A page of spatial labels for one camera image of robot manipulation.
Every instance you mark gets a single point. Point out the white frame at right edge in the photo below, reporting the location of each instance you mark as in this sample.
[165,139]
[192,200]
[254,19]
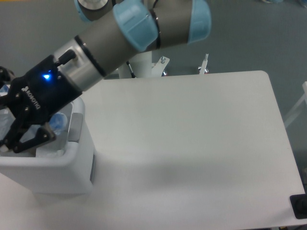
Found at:
[297,108]

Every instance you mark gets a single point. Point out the white trash can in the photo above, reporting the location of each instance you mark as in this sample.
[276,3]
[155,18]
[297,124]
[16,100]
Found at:
[64,166]

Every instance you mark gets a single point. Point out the white bracket with red caster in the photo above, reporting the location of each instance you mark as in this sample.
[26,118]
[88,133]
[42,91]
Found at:
[203,68]

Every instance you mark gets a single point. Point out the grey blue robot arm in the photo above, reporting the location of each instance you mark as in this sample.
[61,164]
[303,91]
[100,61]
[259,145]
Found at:
[127,29]

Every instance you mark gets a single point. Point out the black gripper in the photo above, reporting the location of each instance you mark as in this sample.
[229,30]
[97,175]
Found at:
[33,99]

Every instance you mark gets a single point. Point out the black device at table edge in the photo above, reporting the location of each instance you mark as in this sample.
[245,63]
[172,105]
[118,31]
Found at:
[299,205]

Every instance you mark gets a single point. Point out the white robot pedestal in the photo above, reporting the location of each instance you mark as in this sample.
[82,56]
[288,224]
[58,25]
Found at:
[141,66]

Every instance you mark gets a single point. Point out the crushed clear plastic bottle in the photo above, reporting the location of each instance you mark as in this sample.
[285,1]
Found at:
[57,123]

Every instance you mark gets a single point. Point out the white paper tissue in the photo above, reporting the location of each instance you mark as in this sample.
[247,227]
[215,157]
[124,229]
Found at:
[53,149]

